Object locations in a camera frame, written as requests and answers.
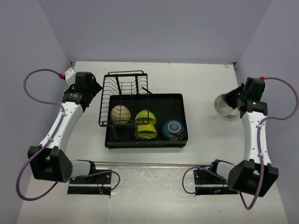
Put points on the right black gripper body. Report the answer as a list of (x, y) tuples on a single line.
[(233, 97)]

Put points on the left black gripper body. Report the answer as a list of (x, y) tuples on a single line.
[(94, 89)]

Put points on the beige white bowl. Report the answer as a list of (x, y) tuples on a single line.
[(234, 113), (221, 106)]

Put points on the yellow green bowl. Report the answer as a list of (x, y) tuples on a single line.
[(145, 117), (146, 131)]

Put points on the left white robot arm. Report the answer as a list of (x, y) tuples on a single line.
[(48, 160)]

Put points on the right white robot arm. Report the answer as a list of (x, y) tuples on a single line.
[(254, 174)]

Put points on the wooden bowl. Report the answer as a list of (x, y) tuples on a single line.
[(120, 115)]

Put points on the black drip tray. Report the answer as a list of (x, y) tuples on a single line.
[(169, 106)]

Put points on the blue patterned bowl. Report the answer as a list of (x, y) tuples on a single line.
[(173, 130)]

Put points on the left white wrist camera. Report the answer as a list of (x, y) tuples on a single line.
[(70, 76)]

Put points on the black wire dish rack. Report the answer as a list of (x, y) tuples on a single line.
[(127, 88)]

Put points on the metal rail strip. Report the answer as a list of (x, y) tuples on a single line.
[(139, 165)]

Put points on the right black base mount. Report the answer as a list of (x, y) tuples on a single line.
[(208, 184)]

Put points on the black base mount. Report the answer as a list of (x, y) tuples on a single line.
[(95, 185), (208, 184)]

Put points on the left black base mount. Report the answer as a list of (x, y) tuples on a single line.
[(95, 185)]

